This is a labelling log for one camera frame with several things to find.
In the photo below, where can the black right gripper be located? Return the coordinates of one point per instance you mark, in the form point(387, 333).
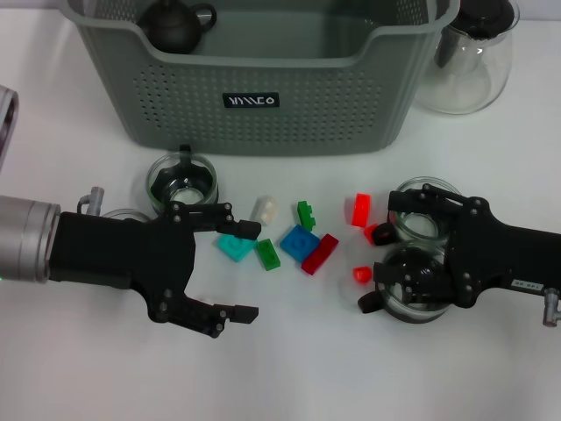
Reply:
point(504, 254)

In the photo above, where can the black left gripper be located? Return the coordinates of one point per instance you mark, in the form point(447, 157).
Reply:
point(118, 254)

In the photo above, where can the grey-green perforated storage bin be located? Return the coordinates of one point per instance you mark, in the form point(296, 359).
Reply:
point(263, 127)

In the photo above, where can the cyan square toy plate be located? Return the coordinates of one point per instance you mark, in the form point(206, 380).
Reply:
point(234, 250)

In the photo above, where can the small orange-red square toy brick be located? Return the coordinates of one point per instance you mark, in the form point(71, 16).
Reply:
point(370, 231)

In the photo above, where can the green two-stud toy brick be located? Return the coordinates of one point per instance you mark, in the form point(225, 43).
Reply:
point(268, 255)

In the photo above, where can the small orange-red rounded toy brick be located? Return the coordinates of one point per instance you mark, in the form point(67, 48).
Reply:
point(362, 275)

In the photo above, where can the large orange-red toy brick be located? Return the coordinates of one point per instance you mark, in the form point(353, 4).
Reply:
point(361, 210)

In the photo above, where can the white sloped toy brick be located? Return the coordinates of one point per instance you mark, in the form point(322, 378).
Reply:
point(263, 210)

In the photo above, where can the blue square toy plate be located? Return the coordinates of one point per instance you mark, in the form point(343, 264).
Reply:
point(298, 243)

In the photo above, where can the dark red long toy brick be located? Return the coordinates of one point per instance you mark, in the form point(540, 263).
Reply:
point(320, 254)

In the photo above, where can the green toy brick with side studs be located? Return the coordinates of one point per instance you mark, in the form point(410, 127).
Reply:
point(306, 215)

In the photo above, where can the glass carafe with black lid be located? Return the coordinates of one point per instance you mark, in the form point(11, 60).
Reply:
point(473, 79)

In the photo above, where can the dark clay teapot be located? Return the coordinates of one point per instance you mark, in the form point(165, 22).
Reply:
point(171, 30)

